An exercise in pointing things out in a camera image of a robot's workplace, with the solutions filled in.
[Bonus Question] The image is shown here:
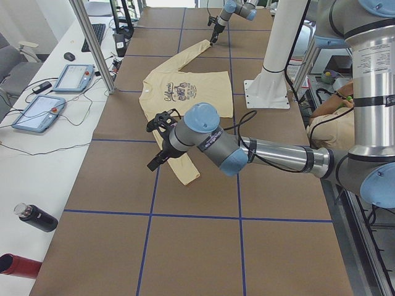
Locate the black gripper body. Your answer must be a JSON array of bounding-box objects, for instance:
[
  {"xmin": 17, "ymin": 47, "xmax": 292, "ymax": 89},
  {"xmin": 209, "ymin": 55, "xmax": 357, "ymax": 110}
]
[
  {"xmin": 214, "ymin": 22, "xmax": 225, "ymax": 35},
  {"xmin": 161, "ymin": 131, "xmax": 182, "ymax": 158}
]

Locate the cream long-sleeve graphic shirt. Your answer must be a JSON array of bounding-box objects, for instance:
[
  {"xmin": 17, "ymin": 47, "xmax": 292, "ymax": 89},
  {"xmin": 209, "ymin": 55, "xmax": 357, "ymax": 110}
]
[{"xmin": 138, "ymin": 39, "xmax": 233, "ymax": 187}]

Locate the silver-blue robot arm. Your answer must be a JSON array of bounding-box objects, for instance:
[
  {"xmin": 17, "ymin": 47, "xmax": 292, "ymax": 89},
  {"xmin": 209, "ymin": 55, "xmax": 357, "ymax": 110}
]
[
  {"xmin": 207, "ymin": 0, "xmax": 258, "ymax": 46},
  {"xmin": 146, "ymin": 1, "xmax": 394, "ymax": 208}
]

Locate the black keyboard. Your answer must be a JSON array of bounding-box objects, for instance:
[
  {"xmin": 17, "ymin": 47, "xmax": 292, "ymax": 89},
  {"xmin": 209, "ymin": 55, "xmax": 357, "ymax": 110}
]
[{"xmin": 81, "ymin": 23, "xmax": 107, "ymax": 52}]

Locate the far blue teach pendant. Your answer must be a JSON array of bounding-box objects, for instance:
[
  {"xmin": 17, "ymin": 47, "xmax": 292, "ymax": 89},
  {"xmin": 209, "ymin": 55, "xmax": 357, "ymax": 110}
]
[{"xmin": 52, "ymin": 64, "xmax": 94, "ymax": 93}]

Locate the blue teach pendant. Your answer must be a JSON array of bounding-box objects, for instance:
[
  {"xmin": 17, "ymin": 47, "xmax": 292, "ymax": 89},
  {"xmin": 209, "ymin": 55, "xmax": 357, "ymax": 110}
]
[
  {"xmin": 52, "ymin": 64, "xmax": 94, "ymax": 93},
  {"xmin": 12, "ymin": 95, "xmax": 66, "ymax": 133}
]

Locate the near blue teach pendant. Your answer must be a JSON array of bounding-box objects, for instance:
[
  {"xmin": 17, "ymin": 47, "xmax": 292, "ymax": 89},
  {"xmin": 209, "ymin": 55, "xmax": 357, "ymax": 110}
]
[{"xmin": 12, "ymin": 95, "xmax": 66, "ymax": 133}]

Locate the black power adapter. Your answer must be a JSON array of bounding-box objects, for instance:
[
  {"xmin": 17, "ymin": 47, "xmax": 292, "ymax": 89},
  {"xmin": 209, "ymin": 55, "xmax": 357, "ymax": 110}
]
[{"xmin": 32, "ymin": 81, "xmax": 52, "ymax": 94}]

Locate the black computer mouse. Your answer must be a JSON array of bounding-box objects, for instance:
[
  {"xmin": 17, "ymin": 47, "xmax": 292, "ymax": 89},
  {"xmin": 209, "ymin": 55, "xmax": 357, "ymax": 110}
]
[{"xmin": 64, "ymin": 52, "xmax": 75, "ymax": 62}]

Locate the black thermos bottle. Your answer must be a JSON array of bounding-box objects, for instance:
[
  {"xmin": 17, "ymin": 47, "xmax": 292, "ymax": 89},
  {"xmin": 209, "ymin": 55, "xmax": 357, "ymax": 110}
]
[{"xmin": 14, "ymin": 203, "xmax": 58, "ymax": 232}]

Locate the seated person in beige shirt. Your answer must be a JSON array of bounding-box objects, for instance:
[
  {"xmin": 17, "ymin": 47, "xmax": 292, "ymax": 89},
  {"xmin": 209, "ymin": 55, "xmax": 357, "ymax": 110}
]
[{"xmin": 306, "ymin": 81, "xmax": 355, "ymax": 150}]

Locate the grey office chair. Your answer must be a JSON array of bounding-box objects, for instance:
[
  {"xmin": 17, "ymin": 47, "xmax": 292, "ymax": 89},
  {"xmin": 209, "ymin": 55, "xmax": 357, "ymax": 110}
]
[{"xmin": 1, "ymin": 34, "xmax": 43, "ymax": 120}]

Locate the red bottle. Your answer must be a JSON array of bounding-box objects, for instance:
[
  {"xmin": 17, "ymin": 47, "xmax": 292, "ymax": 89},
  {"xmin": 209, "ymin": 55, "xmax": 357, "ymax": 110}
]
[{"xmin": 1, "ymin": 253, "xmax": 42, "ymax": 279}]

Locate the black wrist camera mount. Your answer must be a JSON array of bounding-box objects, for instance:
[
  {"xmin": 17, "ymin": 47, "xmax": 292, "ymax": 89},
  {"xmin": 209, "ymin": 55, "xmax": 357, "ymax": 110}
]
[
  {"xmin": 146, "ymin": 109, "xmax": 181, "ymax": 133},
  {"xmin": 207, "ymin": 16, "xmax": 217, "ymax": 26}
]

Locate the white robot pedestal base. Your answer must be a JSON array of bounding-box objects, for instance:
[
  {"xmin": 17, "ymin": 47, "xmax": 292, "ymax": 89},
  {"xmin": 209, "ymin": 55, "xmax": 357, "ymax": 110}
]
[{"xmin": 244, "ymin": 0, "xmax": 309, "ymax": 109}]

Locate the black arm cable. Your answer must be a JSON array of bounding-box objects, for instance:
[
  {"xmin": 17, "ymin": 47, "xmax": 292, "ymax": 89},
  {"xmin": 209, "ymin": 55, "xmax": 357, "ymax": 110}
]
[{"xmin": 222, "ymin": 110, "xmax": 309, "ymax": 173}]

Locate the aluminium frame post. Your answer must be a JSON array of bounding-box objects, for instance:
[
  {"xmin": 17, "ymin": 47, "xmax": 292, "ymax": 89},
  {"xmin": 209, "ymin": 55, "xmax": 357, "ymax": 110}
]
[{"xmin": 69, "ymin": 0, "xmax": 115, "ymax": 94}]

